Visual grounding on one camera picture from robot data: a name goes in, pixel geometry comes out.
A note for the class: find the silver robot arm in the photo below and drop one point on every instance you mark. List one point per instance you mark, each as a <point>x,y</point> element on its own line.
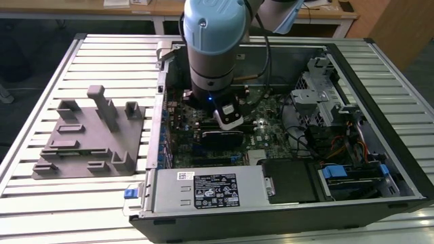
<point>210,68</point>

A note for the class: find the black RAM slot bank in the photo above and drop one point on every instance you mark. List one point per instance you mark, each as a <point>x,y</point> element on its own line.
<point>207,126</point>
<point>245,91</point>

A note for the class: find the black graphics card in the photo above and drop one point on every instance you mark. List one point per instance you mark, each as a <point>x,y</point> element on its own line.
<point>222,139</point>

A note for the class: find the green motherboard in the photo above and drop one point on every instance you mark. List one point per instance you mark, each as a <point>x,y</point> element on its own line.
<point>271,142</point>

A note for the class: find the silver chipset heatsink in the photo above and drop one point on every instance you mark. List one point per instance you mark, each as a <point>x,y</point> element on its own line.
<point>258,156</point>

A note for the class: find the silver drive cage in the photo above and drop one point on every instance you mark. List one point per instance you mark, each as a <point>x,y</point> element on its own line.
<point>309,97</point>

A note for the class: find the silver power supply unit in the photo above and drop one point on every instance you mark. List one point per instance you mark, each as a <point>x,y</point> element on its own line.
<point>170,188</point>

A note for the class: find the grey parts rack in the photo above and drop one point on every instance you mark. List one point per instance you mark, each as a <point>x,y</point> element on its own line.
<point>88,132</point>

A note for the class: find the black plastic shroud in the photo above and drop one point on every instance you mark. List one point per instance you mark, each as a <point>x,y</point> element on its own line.
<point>291,180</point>

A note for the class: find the blue power supply latch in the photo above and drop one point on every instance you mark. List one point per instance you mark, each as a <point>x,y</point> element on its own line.
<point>131,193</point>

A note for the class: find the small white box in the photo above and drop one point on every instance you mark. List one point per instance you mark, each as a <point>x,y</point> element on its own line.
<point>141,2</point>

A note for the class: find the green RAM stick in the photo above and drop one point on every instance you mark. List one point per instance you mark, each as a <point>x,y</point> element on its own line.
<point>72,152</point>

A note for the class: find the wooden desk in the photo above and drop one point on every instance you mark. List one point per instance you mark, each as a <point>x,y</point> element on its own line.
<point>102,11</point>

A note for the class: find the blue disk carrier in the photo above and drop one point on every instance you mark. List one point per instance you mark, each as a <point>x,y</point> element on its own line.
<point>334,172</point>

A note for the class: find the black PC case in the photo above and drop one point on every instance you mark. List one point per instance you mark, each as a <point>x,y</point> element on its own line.
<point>237,228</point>

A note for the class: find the small black box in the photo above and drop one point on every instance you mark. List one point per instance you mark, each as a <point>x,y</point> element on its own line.
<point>346,6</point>

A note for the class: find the grey stand foot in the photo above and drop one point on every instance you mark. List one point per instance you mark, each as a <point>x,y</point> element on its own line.
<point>7,95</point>

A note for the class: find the blue drive bay clip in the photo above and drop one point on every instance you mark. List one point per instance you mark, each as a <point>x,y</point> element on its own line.
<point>384,169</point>

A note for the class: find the wooden cabinet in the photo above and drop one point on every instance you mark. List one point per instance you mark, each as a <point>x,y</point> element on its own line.
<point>404,25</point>

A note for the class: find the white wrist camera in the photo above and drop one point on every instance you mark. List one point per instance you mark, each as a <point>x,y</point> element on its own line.
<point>227,115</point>

